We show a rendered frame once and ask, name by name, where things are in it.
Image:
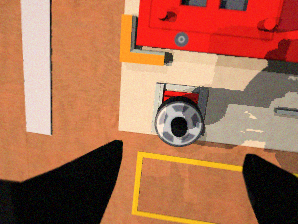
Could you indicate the black tyre with grey rim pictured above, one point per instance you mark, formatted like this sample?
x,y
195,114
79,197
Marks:
x,y
179,106

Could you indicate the yellow rectangular outline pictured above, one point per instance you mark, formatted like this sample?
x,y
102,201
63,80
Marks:
x,y
174,159

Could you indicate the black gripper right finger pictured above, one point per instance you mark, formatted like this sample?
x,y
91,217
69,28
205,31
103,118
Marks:
x,y
272,191

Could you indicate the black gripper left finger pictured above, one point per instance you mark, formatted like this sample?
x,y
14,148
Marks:
x,y
77,192

